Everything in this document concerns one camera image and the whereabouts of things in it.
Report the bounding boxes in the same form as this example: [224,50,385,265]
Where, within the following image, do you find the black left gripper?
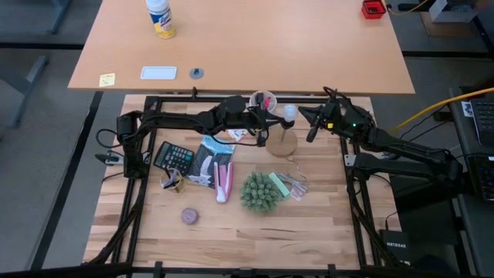
[246,103,286,148]

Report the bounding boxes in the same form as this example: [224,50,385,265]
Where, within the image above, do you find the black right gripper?
[299,98,350,143]

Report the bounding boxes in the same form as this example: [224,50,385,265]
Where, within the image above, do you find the wooden lamp with black socket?
[265,119,308,182]

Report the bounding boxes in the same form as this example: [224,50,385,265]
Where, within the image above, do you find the white lightbulb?
[283,103,299,121]

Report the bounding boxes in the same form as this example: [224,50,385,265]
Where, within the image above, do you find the white sticker sheet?
[227,128,250,142]

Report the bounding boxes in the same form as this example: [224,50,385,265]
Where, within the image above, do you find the white cup with pens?
[249,90,278,115]

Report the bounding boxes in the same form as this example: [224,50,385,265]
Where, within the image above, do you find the mint green stapler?
[268,172,291,199]

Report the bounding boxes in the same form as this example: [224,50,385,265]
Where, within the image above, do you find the green plant in grey pot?
[239,171,282,214]

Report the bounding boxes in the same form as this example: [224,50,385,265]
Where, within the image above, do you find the blue black booklet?
[186,134,236,190]

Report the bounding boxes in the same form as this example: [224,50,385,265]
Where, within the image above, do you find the pink white handheld device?
[213,160,235,205]

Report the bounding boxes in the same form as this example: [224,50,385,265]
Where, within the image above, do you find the beige table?
[67,0,416,96]

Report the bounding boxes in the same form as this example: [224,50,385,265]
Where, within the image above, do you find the black calculator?
[153,141,195,177]

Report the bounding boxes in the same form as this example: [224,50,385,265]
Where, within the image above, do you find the purple patterned jar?
[181,207,200,225]

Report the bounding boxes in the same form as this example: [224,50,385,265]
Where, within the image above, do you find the white card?
[140,66,178,81]

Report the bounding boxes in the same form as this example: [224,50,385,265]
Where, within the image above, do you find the red box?
[360,0,387,20]

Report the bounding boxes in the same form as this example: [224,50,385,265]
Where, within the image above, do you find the black Netgear router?
[379,229,411,266]

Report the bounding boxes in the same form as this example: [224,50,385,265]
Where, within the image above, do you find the Lysol wipes canister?
[145,0,178,39]

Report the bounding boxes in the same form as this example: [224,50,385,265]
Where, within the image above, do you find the brown cardboard sheet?
[419,11,488,39]

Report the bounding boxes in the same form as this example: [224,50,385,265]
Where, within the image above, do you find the grey white box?
[428,0,479,23]

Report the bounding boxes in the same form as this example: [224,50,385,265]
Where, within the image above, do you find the grey table leg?
[0,55,50,129]
[45,0,73,35]

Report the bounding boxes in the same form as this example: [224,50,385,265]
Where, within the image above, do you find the clear bag with white cord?
[276,172,309,202]

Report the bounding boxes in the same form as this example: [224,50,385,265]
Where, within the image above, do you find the gold wire pen cup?
[160,168,187,194]

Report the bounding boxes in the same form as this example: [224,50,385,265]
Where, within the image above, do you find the black metal frame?
[83,94,387,278]

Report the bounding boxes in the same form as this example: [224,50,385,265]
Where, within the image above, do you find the yellow cable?
[392,87,494,132]
[385,0,430,17]

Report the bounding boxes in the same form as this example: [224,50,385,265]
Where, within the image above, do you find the grey cable clamp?
[94,152,125,166]

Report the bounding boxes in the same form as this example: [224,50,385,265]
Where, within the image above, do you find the black cable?
[95,128,121,150]

